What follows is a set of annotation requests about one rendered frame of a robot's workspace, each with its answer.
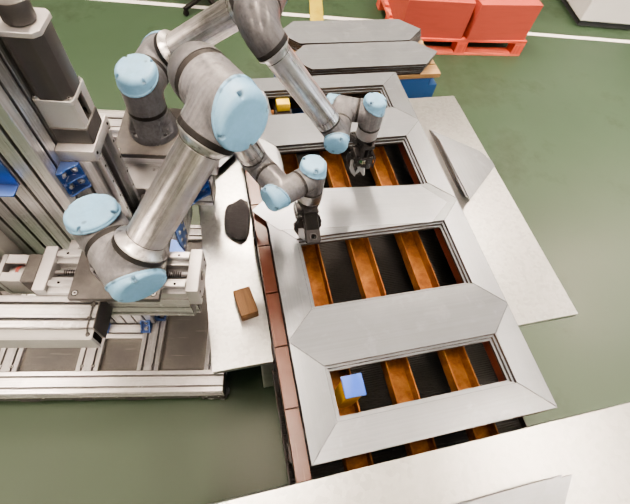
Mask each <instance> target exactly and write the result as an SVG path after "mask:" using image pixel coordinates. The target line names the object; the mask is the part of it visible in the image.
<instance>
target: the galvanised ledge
mask: <svg viewBox="0 0 630 504"><path fill-rule="evenodd" d="M214 177H215V183H216V196H215V204H214V206H211V205H199V213H200V225H201V237H202V249H203V252H204V256H205V259H206V263H207V269H206V277H205V286H206V298H207V310H208V322H209V334H210V347H211V359H212V371H213V374H219V373H225V372H230V371H236V370H241V369H246V368H252V367H257V366H263V365H268V364H273V358H272V352H271V338H270V332H269V326H268V319H267V313H266V307H265V301H264V294H263V288H262V282H261V276H260V269H259V263H258V257H257V251H256V246H255V244H254V238H253V225H252V219H251V213H250V226H249V233H248V237H247V238H246V239H245V240H238V239H233V238H232V237H231V236H230V235H229V234H228V233H227V232H226V231H225V227H224V215H225V209H226V207H227V205H228V204H232V203H233V202H235V201H237V200H239V199H240V198H241V199H244V200H246V201H247V202H248V205H249V200H248V194H247V188H246V182H245V175H244V169H243V168H242V167H241V165H240V163H239V162H238V161H237V158H236V157H235V156H234V155H233V156H232V157H231V158H230V159H229V160H228V161H227V162H225V163H224V164H223V165H222V166H221V167H220V168H219V169H218V175H214ZM248 286H250V289H251V291H252V294H253V297H254V300H255V303H256V305H257V308H258V314H259V316H257V317H254V318H251V319H248V320H245V321H242V319H241V316H240V313H239V310H238V307H237V304H236V301H235V298H234V294H233V291H235V290H238V289H241V288H245V287H248Z"/></svg>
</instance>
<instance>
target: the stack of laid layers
mask: <svg viewBox="0 0 630 504"><path fill-rule="evenodd" d="M320 89H321V90H322V92H323V93H324V94H325V96H327V95H328V94H329V93H332V94H341V95H345V94H362V93H370V92H371V93H373V92H377V93H379V92H380V94H382V95H383V96H384V97H385V98H386V100H387V106H386V107H393V105H392V103H391V101H390V99H389V96H388V94H387V92H386V90H385V88H384V85H371V86H353V87H334V88H320ZM264 94H265V97H266V100H267V103H268V110H269V115H272V114H271V110H270V105H269V101H268V99H276V98H293V97H292V96H291V95H290V94H289V92H288V91H287V90H280V91H264ZM406 136H407V135H406ZM406 136H394V137H382V138H377V139H376V141H375V143H374V145H375V146H377V145H389V144H401V143H402V145H403V147H404V149H405V151H406V154H407V156H408V158H409V161H410V163H411V165H412V167H413V170H414V172H415V174H416V177H417V179H418V181H419V184H414V185H421V186H423V187H424V188H426V189H428V190H429V191H431V192H433V193H434V194H436V195H437V196H439V197H441V198H442V199H444V200H446V201H447V204H446V205H445V206H444V208H443V209H442V210H441V211H440V213H439V214H438V215H437V217H436V218H435V219H434V221H433V222H429V223H410V224H392V225H373V226H354V227H335V228H320V235H321V241H320V242H319V243H317V244H321V243H329V242H337V241H344V240H352V239H360V238H367V237H375V236H383V235H390V234H398V233H406V232H413V231H421V230H429V229H436V228H439V229H440V232H441V234H442V236H443V239H444V241H445V243H446V245H447V248H448V250H449V252H450V255H451V257H452V259H453V262H454V264H455V266H456V268H457V271H458V273H459V275H460V278H461V280H462V282H463V283H460V284H454V285H448V286H441V287H435V288H429V289H423V290H416V291H410V292H404V293H398V294H392V295H385V296H379V297H373V298H367V299H361V300H354V301H348V302H342V303H336V304H329V305H323V306H317V307H315V305H314V300H313V296H312V292H311V287H310V283H309V278H308V274H307V269H306V265H305V261H304V256H303V252H302V247H301V246H306V245H314V244H307V243H306V242H305V240H303V239H301V238H300V237H299V236H298V235H297V234H296V232H295V231H294V230H282V231H284V232H286V233H287V234H289V235H290V236H292V237H294V238H295V239H297V243H298V247H299V252H300V256H301V261H302V265H303V270H304V274H305V279H306V283H307V288H308V292H309V297H310V301H311V306H312V309H315V308H322V307H328V306H334V305H340V304H346V303H352V302H359V301H365V300H371V299H377V298H383V297H390V296H396V295H402V294H408V293H414V292H420V291H427V290H433V289H439V288H445V287H451V286H458V285H464V284H470V283H472V281H471V279H470V277H469V275H468V273H467V270H466V268H465V266H464V264H463V261H462V259H461V257H460V255H459V252H458V250H457V248H456V246H455V244H454V241H453V239H452V237H451V235H450V232H449V230H448V228H447V226H446V223H445V221H444V220H445V219H446V217H447V215H448V214H449V212H450V210H451V208H452V207H453V205H454V203H455V202H456V200H457V198H455V197H454V196H452V195H450V194H448V193H446V192H444V191H442V190H440V189H438V188H437V187H435V186H433V185H431V184H429V183H427V181H426V179H425V177H424V174H423V172H422V170H421V168H420V166H419V163H418V161H417V159H416V157H415V154H414V152H413V150H412V148H411V145H410V143H409V141H408V139H407V137H406ZM276 148H277V152H278V157H279V161H280V166H281V170H282V171H283V172H284V167H283V163H282V159H281V154H283V153H295V152H307V151H319V150H326V149H325V148H324V142H320V143H308V144H296V145H283V146H276ZM284 173H285V172H284ZM495 334H496V333H494V334H489V335H484V336H478V337H473V338H468V339H463V340H457V341H452V342H447V343H442V344H436V345H431V346H426V347H421V348H415V349H410V350H405V351H400V352H394V353H389V354H384V355H379V356H373V357H368V358H363V359H358V360H352V361H347V362H342V363H337V364H331V365H326V366H325V369H326V374H327V378H328V383H329V387H330V392H331V396H332V401H333V405H334V410H335V414H336V419H337V422H339V421H343V420H348V419H352V418H357V417H361V416H366V415H371V414H375V413H380V412H384V411H389V410H393V409H398V408H402V407H407V406H412V405H416V404H421V403H425V402H430V401H434V400H439V399H444V398H448V397H453V396H457V395H462V394H466V393H471V392H476V391H480V390H485V389H489V388H494V387H498V386H503V385H507V384H512V383H517V382H516V380H515V377H514V375H513V373H512V371H511V368H510V366H509V364H508V362H507V359H506V357H505V355H504V353H503V351H502V348H501V346H500V344H499V342H498V339H497V337H496V335H495ZM487 341H488V342H489V344H490V346H491V349H492V351H493V353H494V356H495V358H496V360H497V363H498V365H499V367H500V369H501V372H502V374H503V376H504V379H505V381H501V382H497V383H492V384H487V385H483V386H478V387H474V388H469V389H464V390H460V391H455V392H451V393H446V394H441V395H437V396H432V397H428V398H423V399H418V400H414V401H409V402H404V403H400V404H395V405H391V406H386V407H381V408H377V409H372V410H368V411H363V412H358V413H354V414H349V415H345V416H339V411H338V407H337V402H336V398H335V394H334V389H333V385H332V380H331V376H330V372H333V371H338V370H343V369H348V368H353V367H359V366H364V365H369V364H374V363H379V362H384V361H390V360H395V359H400V358H405V357H410V356H415V355H420V354H426V353H431V352H436V351H441V350H446V349H451V348H457V347H462V346H467V345H472V344H477V343H482V342H487ZM291 361H292V356H291ZM292 366H293V361H292ZM293 372H294V366H293ZM294 377H295V372H294ZM295 383H296V377H295ZM296 388H297V383H296ZM297 394H298V388H297ZM298 400H299V405H300V399H299V394H298ZM300 411H301V416H302V410H301V405H300ZM302 422H303V427H304V421H303V416H302ZM337 422H336V423H337ZM304 433H305V438H306V432H305V427H304ZM306 444H307V449H308V443H307V438H306ZM308 455H309V460H310V454H309V449H308ZM312 465H313V464H312ZM312 465H311V460H310V466H312Z"/></svg>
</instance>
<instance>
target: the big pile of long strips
mask: <svg viewBox="0 0 630 504"><path fill-rule="evenodd" d="M283 29H284V31H285V32H286V34H287V35H288V37H289V39H288V44H289V45H290V47H291V48H292V49H293V50H295V51H296V52H295V54H296V55H297V57H298V58H299V59H300V61H301V62H302V64H303V65H304V66H305V68H306V69H307V71H308V72H309V73H310V75H311V76H316V75H337V74H358V73H378V72H396V74H397V75H416V74H420V73H422V72H423V70H424V69H425V68H426V67H427V66H428V65H429V63H430V62H431V61H432V59H433V58H434V56H435V55H436V53H437V51H435V50H433V49H431V48H428V47H426V46H424V45H422V44H419V43H418V42H419V41H420V40H421V29H420V28H418V27H415V26H413V25H411V24H408V23H406V22H404V21H402V20H399V19H379V20H328V21H293V22H292V23H290V24H289V25H287V26H286V27H285V28H283Z"/></svg>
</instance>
